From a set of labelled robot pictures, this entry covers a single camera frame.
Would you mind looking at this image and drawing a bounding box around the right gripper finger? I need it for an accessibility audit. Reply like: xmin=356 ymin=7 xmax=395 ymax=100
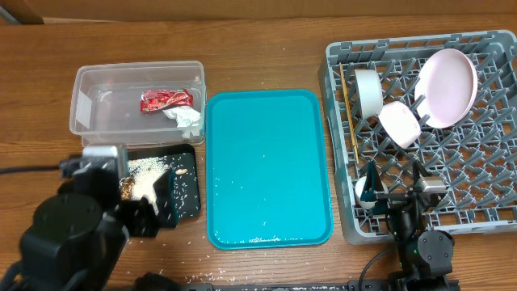
xmin=412 ymin=161 xmax=432 ymax=192
xmin=361 ymin=161 xmax=389 ymax=202

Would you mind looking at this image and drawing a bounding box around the white paper cup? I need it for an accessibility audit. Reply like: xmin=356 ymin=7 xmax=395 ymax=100
xmin=355 ymin=176 xmax=376 ymax=209

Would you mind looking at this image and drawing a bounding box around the small pink bowl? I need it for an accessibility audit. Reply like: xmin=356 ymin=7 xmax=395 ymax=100
xmin=379 ymin=101 xmax=421 ymax=149

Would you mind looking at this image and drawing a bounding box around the white napkin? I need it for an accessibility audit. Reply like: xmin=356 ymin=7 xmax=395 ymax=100
xmin=163 ymin=105 xmax=201 ymax=139

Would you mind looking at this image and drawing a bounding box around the large pink plate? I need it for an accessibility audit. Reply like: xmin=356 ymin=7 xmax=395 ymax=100
xmin=414 ymin=48 xmax=477 ymax=129

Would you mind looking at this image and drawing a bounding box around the red silver snack wrapper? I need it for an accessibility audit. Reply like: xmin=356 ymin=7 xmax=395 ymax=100
xmin=140 ymin=88 xmax=193 ymax=113

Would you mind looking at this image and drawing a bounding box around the metal bowl with food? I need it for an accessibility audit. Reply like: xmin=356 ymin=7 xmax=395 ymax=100
xmin=355 ymin=70 xmax=383 ymax=119

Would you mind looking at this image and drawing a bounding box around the wooden chopstick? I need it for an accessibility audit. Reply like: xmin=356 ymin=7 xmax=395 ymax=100
xmin=339 ymin=64 xmax=360 ymax=165
xmin=338 ymin=61 xmax=359 ymax=162

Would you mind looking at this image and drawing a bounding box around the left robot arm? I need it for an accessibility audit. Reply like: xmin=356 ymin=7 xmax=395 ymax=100
xmin=1 ymin=168 xmax=179 ymax=290

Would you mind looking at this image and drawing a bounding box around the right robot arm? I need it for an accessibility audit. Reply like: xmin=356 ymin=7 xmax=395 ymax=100
xmin=358 ymin=160 xmax=460 ymax=291

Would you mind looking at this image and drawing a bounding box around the grey dishwasher rack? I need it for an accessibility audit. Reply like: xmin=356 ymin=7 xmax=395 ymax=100
xmin=318 ymin=30 xmax=516 ymax=245

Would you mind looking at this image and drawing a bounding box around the spilled rice pile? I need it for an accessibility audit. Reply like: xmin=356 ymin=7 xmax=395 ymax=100
xmin=120 ymin=157 xmax=170 ymax=214

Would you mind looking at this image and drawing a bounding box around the black tray bin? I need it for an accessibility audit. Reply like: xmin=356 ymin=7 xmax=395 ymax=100
xmin=128 ymin=144 xmax=201 ymax=220

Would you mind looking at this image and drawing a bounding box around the clear plastic bin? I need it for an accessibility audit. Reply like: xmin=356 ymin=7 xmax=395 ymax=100
xmin=69 ymin=61 xmax=207 ymax=148

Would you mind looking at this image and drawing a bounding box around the teal serving tray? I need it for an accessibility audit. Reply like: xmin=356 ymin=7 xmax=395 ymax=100
xmin=205 ymin=89 xmax=334 ymax=250

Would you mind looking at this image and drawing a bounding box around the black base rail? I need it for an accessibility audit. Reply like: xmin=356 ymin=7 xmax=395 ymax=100
xmin=135 ymin=272 xmax=461 ymax=291

